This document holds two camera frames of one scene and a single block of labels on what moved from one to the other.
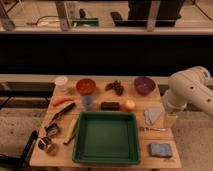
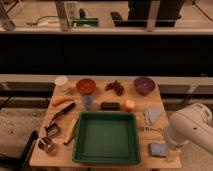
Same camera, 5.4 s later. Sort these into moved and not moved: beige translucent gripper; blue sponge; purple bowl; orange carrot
Moved: beige translucent gripper
Not moved: purple bowl; orange carrot; blue sponge
